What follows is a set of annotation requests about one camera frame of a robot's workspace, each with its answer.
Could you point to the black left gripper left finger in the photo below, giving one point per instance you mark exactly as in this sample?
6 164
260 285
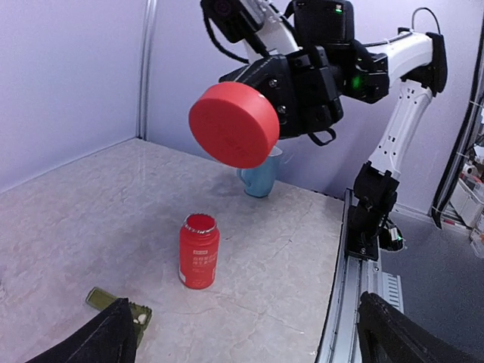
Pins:
108 337

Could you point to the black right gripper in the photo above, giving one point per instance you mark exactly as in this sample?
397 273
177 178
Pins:
301 87

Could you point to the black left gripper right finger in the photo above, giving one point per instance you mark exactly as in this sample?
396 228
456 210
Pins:
387 335

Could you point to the green pill organizer box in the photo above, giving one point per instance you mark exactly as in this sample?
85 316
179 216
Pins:
141 315

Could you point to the red can lid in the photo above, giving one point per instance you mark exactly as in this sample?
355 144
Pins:
235 124

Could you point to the red cylindrical can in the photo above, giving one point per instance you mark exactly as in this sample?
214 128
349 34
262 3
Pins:
198 251

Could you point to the light blue mug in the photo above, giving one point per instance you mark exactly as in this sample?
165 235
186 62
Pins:
258 182

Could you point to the left aluminium frame post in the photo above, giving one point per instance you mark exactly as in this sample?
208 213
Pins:
149 24

